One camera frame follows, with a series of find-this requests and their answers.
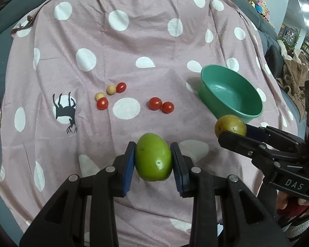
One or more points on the person's right forearm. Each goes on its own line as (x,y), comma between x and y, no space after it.
(298,226)

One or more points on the yellow-green round fruit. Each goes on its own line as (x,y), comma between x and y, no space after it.
(230,124)

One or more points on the person's right hand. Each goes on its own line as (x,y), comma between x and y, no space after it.
(283,200)

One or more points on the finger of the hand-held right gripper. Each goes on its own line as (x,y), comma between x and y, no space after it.
(256,132)
(237,141)

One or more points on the large green oval fruit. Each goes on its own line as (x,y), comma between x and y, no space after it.
(153,159)

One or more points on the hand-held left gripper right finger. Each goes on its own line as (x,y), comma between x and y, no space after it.
(176,169)

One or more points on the green plastic bowl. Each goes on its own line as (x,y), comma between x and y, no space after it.
(231,92)

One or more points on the brown cloth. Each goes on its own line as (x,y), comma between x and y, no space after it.
(293,69)

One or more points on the pile of plush toys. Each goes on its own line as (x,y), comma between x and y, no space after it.
(257,5)

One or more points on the small beige round fruit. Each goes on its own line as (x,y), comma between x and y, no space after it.
(111,89)
(99,96)

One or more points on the black cushion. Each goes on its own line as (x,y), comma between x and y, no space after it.
(274,56)

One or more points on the red cherry tomato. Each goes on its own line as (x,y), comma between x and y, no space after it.
(102,103)
(121,87)
(154,103)
(168,107)

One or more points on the pink polka dot blanket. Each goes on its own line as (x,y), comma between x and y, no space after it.
(170,56)

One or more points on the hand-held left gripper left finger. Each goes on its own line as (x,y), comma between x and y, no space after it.
(128,169)

